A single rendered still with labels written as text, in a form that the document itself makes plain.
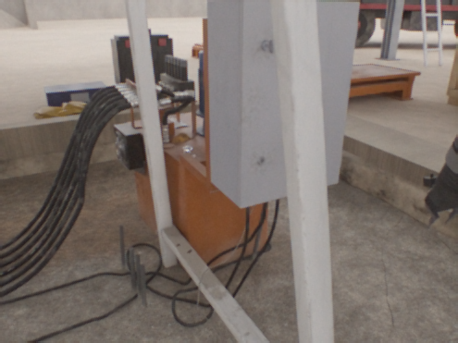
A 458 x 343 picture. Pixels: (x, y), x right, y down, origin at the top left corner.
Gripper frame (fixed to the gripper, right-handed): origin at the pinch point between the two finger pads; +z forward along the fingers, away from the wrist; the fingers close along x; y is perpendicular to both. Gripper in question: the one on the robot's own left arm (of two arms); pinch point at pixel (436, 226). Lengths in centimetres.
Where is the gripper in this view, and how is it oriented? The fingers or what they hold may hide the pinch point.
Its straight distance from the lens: 108.9
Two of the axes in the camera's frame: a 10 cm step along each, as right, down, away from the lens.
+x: -9.8, 1.8, -1.3
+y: -2.2, -7.2, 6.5
